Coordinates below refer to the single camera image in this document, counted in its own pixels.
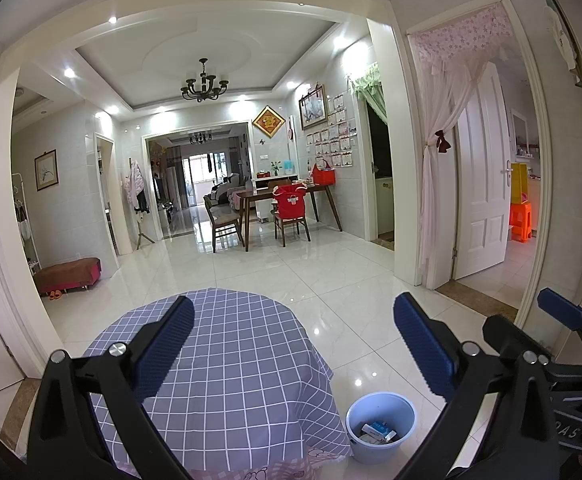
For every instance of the orange plastic stool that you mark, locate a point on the orange plastic stool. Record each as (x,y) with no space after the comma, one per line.
(521,222)

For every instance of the brown pink bench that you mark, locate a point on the brown pink bench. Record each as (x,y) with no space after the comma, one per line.
(75,274)

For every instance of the pink door curtain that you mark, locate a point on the pink door curtain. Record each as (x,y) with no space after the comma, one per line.
(450,60)

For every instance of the green door curtain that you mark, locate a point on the green door curtain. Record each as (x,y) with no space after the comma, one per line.
(369,88)

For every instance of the framed wall picture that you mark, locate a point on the framed wall picture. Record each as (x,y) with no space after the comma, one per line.
(46,170)

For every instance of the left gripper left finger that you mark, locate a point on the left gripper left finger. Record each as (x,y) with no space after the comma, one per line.
(65,438)

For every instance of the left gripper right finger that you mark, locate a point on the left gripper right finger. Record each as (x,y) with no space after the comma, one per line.
(461,373)

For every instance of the red basket on table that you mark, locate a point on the red basket on table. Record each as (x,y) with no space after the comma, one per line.
(323,174)

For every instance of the chair with red cover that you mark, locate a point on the chair with red cover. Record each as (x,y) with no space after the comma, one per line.
(290,209)

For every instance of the light blue trash bin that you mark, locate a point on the light blue trash bin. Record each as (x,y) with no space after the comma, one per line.
(394,410)

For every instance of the wooden dining table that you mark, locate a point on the wooden dining table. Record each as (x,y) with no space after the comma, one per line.
(248,198)

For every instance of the large framed painting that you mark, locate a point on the large framed painting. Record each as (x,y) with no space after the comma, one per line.
(313,107)

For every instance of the red diamond wall ornament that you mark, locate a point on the red diamond wall ornament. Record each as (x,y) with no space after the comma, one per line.
(268,121)

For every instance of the purple grid tablecloth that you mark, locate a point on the purple grid tablecloth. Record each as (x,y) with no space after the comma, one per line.
(248,396)

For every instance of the blue white wrapper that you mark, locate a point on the blue white wrapper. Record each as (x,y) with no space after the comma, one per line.
(377,433)

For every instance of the wooden dining chair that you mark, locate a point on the wooden dining chair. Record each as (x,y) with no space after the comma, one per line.
(225,222)

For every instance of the black chandelier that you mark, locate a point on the black chandelier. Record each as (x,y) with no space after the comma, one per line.
(207,87)

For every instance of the white open door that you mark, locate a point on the white open door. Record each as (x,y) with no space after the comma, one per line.
(484,181)

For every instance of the coat rack with clothes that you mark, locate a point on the coat rack with clothes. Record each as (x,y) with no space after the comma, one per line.
(134,187)

